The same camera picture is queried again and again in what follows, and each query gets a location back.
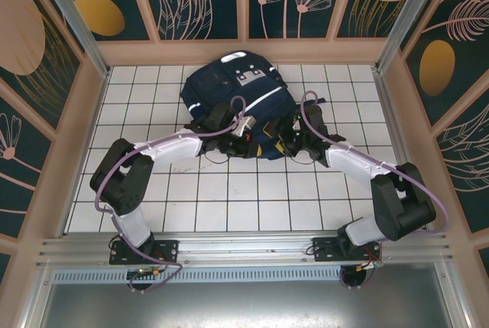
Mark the navy blue backpack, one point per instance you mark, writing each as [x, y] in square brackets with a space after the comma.
[229, 83]

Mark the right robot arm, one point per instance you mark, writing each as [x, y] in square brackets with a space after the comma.
[401, 205]

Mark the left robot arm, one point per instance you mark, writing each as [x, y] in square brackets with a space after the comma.
[122, 179]

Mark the grey metal panel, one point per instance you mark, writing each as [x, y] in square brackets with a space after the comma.
[244, 305]

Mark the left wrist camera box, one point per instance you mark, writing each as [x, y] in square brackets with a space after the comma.
[245, 126]

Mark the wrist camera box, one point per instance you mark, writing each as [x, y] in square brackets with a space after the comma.
[297, 124]
[245, 126]

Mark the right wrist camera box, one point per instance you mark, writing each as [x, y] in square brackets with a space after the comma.
[297, 124]

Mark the aluminium side rail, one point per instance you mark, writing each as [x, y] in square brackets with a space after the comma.
[401, 144]

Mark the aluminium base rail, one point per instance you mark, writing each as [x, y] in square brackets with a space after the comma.
[248, 245]

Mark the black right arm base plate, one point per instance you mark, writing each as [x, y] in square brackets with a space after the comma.
[324, 249]

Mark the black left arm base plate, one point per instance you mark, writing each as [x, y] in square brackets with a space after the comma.
[168, 251]

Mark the aluminium corner post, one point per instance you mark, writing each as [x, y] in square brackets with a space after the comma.
[407, 18]
[73, 18]

